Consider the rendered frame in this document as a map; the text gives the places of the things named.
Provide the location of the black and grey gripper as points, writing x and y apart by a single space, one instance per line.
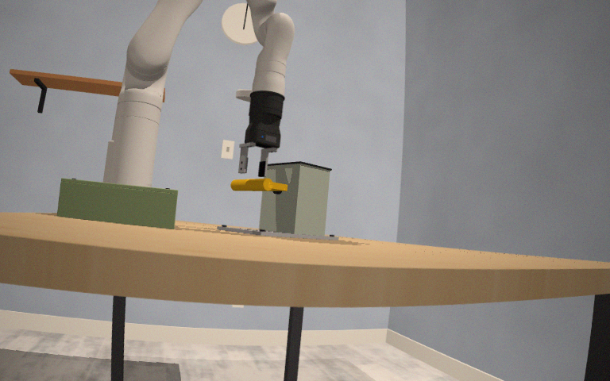
265 112

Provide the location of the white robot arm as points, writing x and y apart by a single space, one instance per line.
131 152

